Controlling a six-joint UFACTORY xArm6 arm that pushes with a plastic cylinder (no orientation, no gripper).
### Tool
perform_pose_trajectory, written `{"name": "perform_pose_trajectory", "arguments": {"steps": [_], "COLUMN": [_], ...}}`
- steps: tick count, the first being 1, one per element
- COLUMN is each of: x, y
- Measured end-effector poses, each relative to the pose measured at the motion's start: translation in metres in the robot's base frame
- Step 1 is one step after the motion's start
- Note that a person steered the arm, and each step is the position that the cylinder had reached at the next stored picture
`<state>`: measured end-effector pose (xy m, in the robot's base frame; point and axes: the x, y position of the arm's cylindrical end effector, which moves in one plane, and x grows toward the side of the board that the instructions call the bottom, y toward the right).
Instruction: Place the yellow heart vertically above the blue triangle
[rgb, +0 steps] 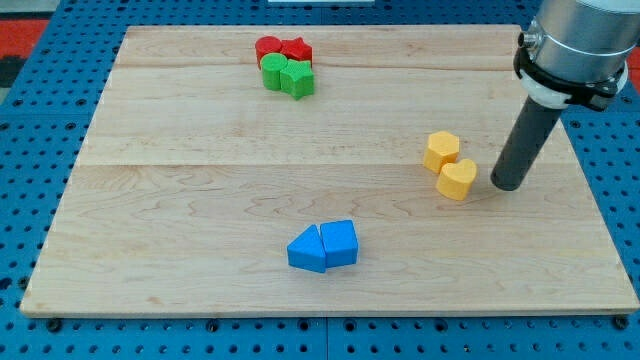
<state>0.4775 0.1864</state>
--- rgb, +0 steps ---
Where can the red cylinder block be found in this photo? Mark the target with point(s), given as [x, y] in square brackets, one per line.
[266, 45]

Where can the red star block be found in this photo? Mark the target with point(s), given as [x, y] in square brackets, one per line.
[296, 49]

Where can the green star block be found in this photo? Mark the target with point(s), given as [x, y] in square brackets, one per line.
[297, 79]

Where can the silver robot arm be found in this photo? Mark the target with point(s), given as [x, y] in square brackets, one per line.
[575, 52]

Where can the blue triangle block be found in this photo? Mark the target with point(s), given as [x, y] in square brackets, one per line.
[307, 251]

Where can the yellow hexagon block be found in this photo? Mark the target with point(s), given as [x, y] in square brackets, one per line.
[441, 148]

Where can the wooden board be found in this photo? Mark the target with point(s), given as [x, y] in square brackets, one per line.
[193, 179]

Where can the green cylinder block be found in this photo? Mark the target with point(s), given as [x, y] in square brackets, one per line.
[271, 66]

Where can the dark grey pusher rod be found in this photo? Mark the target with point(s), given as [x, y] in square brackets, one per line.
[531, 130]

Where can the yellow heart block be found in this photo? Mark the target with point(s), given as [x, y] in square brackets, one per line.
[455, 179]

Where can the blue cube block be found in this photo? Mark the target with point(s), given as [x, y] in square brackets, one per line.
[340, 243]

